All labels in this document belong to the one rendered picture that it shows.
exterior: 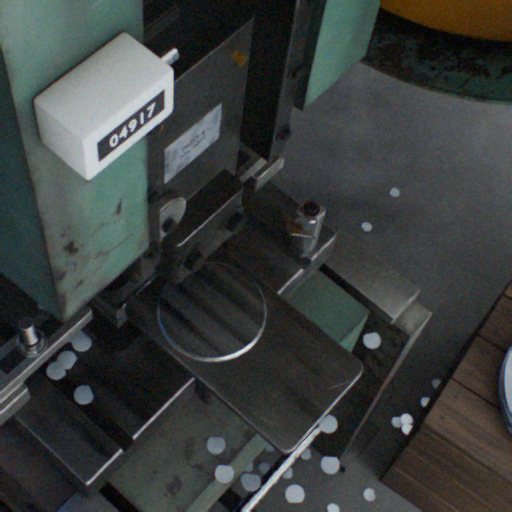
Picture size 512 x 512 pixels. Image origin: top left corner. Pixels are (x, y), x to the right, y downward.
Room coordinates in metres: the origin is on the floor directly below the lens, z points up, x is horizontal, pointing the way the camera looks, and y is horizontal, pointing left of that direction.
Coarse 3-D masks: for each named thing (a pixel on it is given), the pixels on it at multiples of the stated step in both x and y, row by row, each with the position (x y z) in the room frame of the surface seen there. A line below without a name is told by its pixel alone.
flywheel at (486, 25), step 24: (384, 0) 0.76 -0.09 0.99; (408, 0) 0.75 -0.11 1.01; (432, 0) 0.73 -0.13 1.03; (456, 0) 0.72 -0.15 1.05; (480, 0) 0.71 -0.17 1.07; (504, 0) 0.70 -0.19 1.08; (432, 24) 0.73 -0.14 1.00; (456, 24) 0.72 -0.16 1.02; (480, 24) 0.70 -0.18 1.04; (504, 24) 0.69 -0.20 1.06
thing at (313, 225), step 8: (312, 200) 0.61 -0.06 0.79; (304, 208) 0.60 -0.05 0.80; (312, 208) 0.60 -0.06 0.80; (320, 208) 0.60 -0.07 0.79; (296, 216) 0.59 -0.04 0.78; (304, 216) 0.59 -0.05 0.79; (312, 216) 0.59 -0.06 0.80; (320, 216) 0.59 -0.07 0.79; (312, 224) 0.58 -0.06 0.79; (320, 224) 0.60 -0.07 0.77; (312, 232) 0.59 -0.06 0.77; (296, 240) 0.59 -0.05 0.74; (304, 240) 0.58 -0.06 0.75; (312, 240) 0.59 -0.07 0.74; (296, 248) 0.59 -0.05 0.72; (304, 248) 0.58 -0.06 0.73; (312, 248) 0.60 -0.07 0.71; (304, 256) 0.58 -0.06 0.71
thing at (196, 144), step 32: (160, 0) 0.52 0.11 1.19; (192, 0) 0.54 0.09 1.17; (224, 0) 0.55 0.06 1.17; (160, 32) 0.50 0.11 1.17; (192, 32) 0.51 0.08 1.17; (224, 32) 0.51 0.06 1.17; (192, 64) 0.47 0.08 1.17; (224, 64) 0.50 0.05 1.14; (192, 96) 0.47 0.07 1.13; (224, 96) 0.51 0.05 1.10; (192, 128) 0.47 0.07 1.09; (224, 128) 0.51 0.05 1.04; (160, 160) 0.44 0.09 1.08; (192, 160) 0.48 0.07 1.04; (224, 160) 0.52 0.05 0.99; (192, 192) 0.48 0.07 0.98; (224, 192) 0.49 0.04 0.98; (160, 224) 0.42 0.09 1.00; (192, 224) 0.44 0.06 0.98; (224, 224) 0.47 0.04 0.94; (160, 256) 0.43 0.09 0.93; (192, 256) 0.43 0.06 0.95
